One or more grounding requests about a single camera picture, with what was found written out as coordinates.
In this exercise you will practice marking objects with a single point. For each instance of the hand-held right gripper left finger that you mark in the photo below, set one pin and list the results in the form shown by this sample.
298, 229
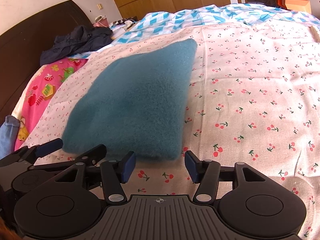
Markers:
127, 167

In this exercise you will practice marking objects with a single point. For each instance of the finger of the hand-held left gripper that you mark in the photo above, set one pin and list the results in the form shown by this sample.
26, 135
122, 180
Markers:
92, 153
50, 146

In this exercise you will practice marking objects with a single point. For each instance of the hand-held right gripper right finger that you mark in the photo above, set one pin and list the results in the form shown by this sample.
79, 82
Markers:
191, 167

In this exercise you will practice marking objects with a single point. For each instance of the teal knitted sweater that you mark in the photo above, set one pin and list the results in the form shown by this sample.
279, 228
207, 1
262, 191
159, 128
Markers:
130, 97

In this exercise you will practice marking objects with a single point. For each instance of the light blue cloth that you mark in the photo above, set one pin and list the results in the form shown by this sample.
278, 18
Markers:
7, 137

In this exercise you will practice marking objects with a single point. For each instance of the pink printed pillow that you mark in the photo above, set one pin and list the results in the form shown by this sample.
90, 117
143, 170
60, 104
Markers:
42, 90

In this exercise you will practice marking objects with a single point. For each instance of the cherry print bed sheet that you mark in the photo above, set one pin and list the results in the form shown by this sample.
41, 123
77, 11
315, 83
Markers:
250, 92

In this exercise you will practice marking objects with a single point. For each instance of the dark navy jacket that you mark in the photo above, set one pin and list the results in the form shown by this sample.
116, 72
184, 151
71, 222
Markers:
75, 42

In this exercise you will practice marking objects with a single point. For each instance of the dark wooden headboard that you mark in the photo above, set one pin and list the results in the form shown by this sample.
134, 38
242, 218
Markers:
25, 42

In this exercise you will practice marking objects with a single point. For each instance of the blue white checked quilt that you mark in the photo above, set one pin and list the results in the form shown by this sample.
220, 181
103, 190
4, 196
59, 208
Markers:
175, 20

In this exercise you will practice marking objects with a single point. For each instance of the orange box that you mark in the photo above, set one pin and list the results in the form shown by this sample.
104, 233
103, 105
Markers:
295, 3

